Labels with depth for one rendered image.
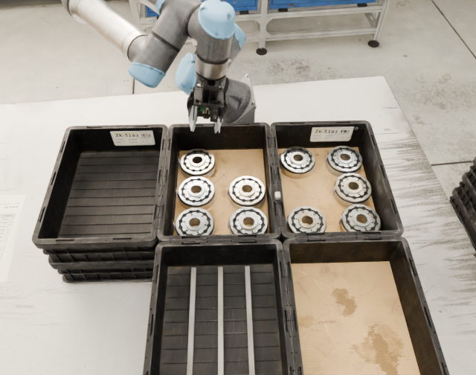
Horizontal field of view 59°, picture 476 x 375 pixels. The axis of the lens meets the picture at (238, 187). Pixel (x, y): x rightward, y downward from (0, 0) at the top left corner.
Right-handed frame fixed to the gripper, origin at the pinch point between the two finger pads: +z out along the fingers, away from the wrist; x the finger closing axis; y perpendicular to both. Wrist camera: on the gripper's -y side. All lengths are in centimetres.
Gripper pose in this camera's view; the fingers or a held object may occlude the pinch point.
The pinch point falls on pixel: (204, 126)
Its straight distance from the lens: 115.3
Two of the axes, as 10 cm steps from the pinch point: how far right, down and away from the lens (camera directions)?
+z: -1.4, 6.1, 7.8
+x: 9.9, 0.6, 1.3
